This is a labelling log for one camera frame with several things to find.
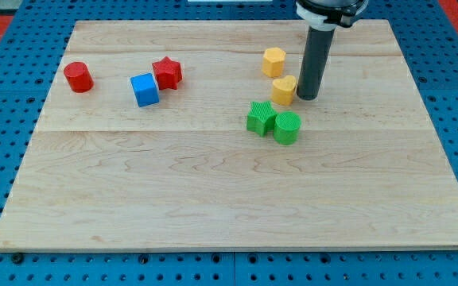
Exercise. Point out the blue cube block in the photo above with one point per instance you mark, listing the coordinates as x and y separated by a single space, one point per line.
145 89

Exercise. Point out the yellow heart block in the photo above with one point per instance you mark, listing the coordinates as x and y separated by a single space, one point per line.
283 90

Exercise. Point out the red cylinder block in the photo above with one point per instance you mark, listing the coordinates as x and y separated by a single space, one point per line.
78 76

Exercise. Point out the light wooden board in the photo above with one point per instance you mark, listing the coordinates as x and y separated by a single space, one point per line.
103 175

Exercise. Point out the green star block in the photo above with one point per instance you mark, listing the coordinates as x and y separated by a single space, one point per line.
261 117

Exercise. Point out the red star block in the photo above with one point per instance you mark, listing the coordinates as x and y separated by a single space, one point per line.
167 73

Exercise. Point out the yellow hexagon block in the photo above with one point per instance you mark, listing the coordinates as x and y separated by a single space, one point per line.
273 61

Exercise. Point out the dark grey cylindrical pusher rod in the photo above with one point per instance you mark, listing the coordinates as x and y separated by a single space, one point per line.
317 47

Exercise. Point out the green cylinder block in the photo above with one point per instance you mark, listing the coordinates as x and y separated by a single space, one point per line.
286 128

